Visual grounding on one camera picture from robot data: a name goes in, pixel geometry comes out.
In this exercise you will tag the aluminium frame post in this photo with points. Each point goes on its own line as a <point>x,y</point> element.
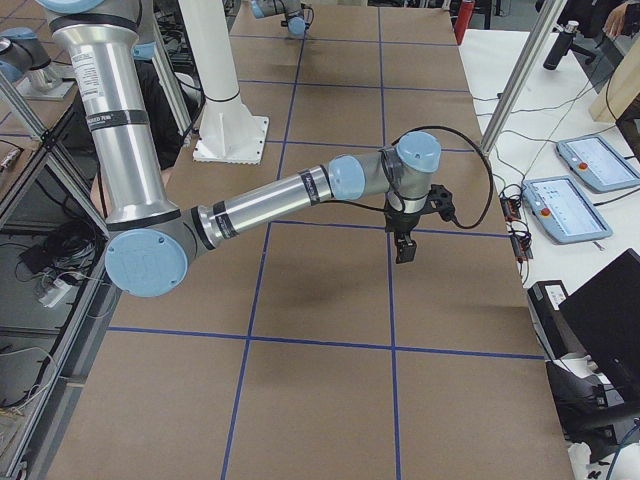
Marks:
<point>535,41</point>

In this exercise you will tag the black laptop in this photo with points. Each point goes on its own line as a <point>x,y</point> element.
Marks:
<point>604,315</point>

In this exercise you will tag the person in black hoodie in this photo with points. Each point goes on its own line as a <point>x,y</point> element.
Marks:
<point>167,139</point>

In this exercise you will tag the near blue teach pendant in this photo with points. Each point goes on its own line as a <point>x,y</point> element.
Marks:
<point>564,211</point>

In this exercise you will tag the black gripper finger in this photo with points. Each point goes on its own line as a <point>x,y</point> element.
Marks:
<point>410,247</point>
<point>400,245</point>

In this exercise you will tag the black box with label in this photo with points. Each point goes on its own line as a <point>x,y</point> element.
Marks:
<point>555,336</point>

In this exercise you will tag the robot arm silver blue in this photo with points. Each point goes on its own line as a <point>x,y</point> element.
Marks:
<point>152,241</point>
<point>297,17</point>

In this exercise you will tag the blue teach pendant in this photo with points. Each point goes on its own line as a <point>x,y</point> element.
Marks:
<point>564,211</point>
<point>597,164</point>

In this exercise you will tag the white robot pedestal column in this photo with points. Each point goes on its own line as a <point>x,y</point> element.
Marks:
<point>228,132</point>

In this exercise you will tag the small orange circuit board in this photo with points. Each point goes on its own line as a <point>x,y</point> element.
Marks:
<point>511,207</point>

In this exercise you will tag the far blue teach pendant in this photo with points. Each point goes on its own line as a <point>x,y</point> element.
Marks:
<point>597,164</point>

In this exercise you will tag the black water bottle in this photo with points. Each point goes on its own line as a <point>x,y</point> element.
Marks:
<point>561,45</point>

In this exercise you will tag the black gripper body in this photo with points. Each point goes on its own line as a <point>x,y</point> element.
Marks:
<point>404,223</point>

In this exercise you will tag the red cylinder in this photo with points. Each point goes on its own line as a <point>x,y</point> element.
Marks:
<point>465,13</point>

